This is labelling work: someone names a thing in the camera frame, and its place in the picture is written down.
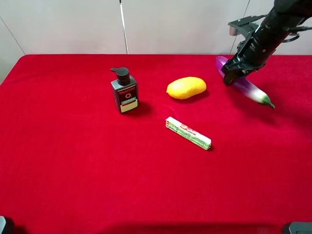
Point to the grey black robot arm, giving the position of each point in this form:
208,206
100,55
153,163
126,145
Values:
284,20

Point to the dark base block right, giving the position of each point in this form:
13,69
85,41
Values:
297,228

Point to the yellow mango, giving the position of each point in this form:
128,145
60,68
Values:
187,87

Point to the white wall seam strip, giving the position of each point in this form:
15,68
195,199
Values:
123,26

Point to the red velvet table cloth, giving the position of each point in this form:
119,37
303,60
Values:
71,163

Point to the green white candy pack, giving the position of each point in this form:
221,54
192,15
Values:
188,133

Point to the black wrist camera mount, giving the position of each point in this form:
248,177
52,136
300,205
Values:
244,25

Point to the black pump lotion bottle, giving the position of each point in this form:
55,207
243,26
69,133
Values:
125,90

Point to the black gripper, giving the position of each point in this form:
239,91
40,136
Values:
251,56

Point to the purple eggplant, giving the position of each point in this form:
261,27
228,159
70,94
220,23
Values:
244,86

